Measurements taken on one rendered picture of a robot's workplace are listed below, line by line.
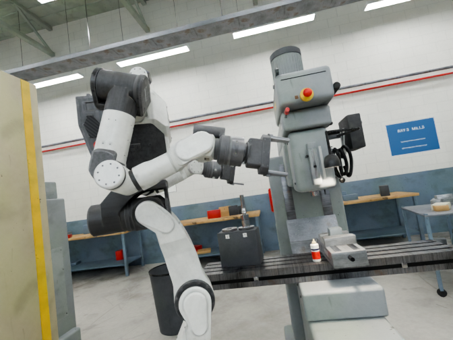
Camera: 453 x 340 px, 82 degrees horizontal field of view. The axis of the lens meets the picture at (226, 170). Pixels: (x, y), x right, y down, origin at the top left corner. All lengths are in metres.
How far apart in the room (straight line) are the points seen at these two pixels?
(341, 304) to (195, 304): 0.65
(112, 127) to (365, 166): 5.54
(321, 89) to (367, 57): 5.25
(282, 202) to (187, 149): 1.21
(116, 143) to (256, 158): 0.40
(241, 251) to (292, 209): 0.53
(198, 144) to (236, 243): 0.86
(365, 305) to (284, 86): 1.02
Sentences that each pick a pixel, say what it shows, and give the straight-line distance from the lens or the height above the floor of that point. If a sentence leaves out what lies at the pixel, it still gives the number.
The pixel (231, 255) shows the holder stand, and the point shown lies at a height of 1.02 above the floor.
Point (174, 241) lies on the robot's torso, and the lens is 0.96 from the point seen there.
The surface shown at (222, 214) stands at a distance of 5.26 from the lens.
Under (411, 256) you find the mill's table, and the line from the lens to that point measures 1.52.
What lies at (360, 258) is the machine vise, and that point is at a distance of 1.35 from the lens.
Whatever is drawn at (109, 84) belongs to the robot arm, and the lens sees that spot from 0.86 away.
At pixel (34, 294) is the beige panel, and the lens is 2.09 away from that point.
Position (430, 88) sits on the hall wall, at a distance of 6.77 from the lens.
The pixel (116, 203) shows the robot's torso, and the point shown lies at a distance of 0.98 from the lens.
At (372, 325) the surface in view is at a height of 0.76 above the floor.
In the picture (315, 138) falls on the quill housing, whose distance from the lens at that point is 1.41.
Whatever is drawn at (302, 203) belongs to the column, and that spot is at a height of 1.22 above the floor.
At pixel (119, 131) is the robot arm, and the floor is 1.58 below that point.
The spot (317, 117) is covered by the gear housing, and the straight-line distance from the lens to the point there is 1.39.
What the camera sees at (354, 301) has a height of 0.83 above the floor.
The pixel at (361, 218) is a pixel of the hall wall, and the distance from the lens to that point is 5.97.
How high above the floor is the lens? 1.37
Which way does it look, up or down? 5 degrees up
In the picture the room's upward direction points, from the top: 8 degrees counter-clockwise
